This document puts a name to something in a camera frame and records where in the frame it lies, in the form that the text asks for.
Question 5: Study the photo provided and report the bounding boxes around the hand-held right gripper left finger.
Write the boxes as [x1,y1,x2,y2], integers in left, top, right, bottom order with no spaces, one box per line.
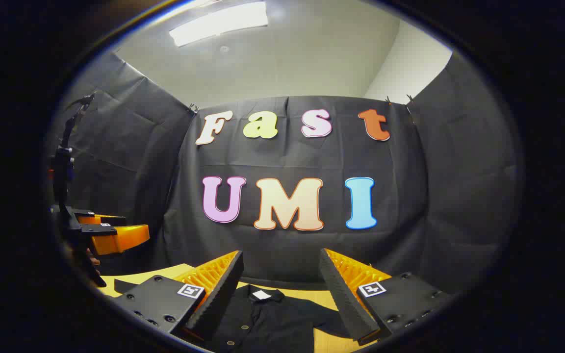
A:
[114,250,244,342]

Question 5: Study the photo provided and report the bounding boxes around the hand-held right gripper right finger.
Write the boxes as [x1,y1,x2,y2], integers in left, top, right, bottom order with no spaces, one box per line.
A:
[319,248,455,344]

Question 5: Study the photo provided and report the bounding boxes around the black button shirt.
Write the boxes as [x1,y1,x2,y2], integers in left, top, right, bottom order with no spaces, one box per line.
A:
[114,278,352,353]

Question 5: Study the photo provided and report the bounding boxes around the black backdrop cloth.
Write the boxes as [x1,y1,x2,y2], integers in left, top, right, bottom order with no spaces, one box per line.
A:
[47,49,523,295]

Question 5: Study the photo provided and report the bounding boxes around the ceiling light panel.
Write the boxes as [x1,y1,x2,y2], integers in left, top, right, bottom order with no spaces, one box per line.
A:
[169,1,269,48]

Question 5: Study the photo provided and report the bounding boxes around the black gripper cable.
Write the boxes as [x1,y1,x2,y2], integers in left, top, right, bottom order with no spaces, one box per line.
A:
[62,93,96,149]

